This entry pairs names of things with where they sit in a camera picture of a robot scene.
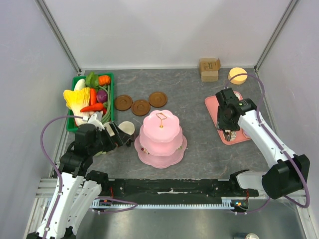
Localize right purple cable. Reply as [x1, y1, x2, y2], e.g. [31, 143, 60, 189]
[224, 73, 311, 215]

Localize black mug white inside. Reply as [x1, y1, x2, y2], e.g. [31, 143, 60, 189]
[118, 121, 137, 147]

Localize toy purple onion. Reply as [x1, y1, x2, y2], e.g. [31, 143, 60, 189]
[96, 90, 108, 103]

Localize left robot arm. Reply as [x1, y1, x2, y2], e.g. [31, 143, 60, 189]
[27, 113, 135, 239]

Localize toy white radish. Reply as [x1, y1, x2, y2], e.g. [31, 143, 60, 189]
[73, 79, 86, 91]

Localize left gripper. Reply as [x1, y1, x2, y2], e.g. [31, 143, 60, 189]
[89, 121, 131, 155]

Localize brown saucer right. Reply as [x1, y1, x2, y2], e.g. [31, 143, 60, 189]
[149, 91, 167, 108]

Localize green vegetable crate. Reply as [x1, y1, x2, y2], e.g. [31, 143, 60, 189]
[68, 73, 114, 122]

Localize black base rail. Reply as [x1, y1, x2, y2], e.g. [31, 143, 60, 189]
[86, 172, 259, 198]

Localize brown saucer middle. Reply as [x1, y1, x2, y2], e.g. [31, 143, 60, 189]
[131, 100, 151, 116]

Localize toy green beans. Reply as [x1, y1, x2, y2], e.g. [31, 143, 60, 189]
[99, 86, 111, 123]

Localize white chocolate drizzle donut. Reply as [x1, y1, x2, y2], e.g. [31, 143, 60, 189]
[223, 130, 237, 142]

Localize pink dessert tray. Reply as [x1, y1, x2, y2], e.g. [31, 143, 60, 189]
[205, 96, 251, 145]

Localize green mug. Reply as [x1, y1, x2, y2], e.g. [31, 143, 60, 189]
[94, 151, 106, 156]

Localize chocolate cake slice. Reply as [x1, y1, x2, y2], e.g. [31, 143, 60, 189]
[141, 147, 149, 154]

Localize toy napa cabbage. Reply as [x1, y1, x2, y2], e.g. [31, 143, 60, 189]
[63, 87, 90, 118]

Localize toy green leaf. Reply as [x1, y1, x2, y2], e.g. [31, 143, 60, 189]
[85, 72, 99, 88]

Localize toy pumpkin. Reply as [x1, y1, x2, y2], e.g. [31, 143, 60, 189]
[98, 75, 111, 86]

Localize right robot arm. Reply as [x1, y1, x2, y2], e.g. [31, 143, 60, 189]
[216, 88, 310, 199]

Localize cardboard box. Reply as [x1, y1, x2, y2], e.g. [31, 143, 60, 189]
[199, 58, 221, 82]

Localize brown saucer left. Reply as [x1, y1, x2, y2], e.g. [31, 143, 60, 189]
[114, 95, 133, 111]

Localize brown saucer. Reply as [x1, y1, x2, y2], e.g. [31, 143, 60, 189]
[114, 95, 133, 111]
[149, 91, 167, 108]
[131, 100, 151, 116]

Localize pink three-tier cake stand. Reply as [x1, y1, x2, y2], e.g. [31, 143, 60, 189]
[134, 110, 187, 169]

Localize pink mug white inside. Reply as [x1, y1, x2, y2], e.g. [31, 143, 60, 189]
[103, 122, 112, 130]

